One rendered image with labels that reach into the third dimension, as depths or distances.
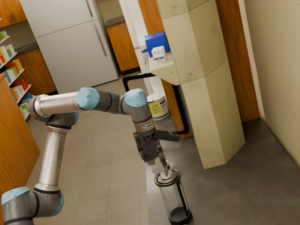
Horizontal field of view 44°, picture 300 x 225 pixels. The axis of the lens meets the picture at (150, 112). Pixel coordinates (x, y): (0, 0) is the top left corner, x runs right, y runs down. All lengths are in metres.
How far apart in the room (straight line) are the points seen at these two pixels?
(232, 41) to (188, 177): 0.75
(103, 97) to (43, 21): 5.46
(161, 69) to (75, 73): 5.27
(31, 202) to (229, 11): 1.33
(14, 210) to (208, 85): 0.99
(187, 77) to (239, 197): 0.57
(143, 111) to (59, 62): 5.57
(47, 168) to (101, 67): 5.15
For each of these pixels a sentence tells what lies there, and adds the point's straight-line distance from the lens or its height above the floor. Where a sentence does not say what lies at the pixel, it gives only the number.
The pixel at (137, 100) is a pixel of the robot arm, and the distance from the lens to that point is 1.32.
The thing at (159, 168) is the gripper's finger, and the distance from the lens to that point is 1.45.
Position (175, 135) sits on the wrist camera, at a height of 1.33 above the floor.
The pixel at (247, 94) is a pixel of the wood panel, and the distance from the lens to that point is 2.18.
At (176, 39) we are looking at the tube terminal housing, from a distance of 1.63.
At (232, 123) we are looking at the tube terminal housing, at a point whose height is 1.10.
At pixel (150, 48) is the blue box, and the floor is 1.55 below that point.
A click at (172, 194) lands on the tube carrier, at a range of 1.52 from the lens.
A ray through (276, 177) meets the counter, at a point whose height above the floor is 0.94.
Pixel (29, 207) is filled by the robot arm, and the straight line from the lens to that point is 1.69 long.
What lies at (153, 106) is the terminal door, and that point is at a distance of 2.12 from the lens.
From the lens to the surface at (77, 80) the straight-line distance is 6.90.
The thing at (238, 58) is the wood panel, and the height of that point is 1.32.
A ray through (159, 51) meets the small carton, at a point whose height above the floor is 1.56.
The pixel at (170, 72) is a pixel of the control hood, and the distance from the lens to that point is 1.67.
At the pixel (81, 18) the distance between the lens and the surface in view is 6.62.
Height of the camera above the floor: 2.00
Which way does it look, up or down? 23 degrees down
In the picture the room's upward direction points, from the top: 18 degrees counter-clockwise
